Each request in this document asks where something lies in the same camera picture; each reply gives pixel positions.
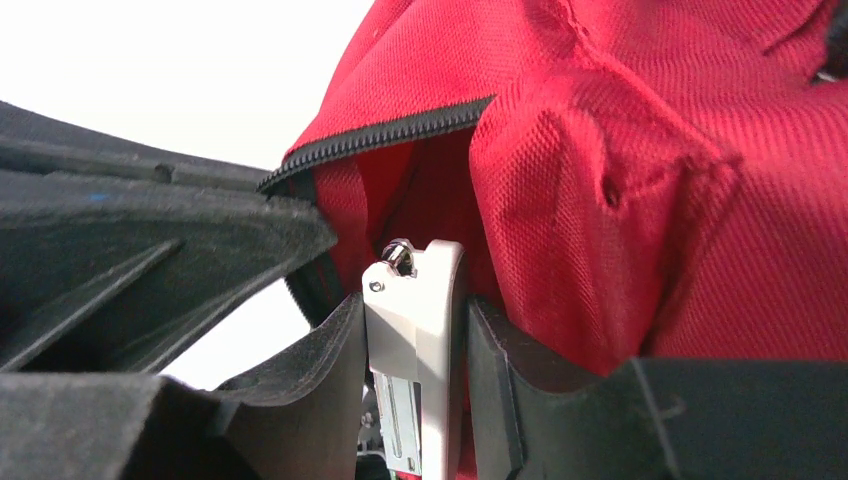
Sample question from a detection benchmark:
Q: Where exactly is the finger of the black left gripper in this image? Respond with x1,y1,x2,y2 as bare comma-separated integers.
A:
1,103,336,372

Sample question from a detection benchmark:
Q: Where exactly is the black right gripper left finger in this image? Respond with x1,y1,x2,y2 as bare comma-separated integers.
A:
1,294,366,479

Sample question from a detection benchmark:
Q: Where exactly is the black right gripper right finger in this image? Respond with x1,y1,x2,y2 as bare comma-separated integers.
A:
468,298,847,479

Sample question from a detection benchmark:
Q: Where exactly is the red student backpack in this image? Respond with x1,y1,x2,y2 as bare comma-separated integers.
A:
259,1,847,377

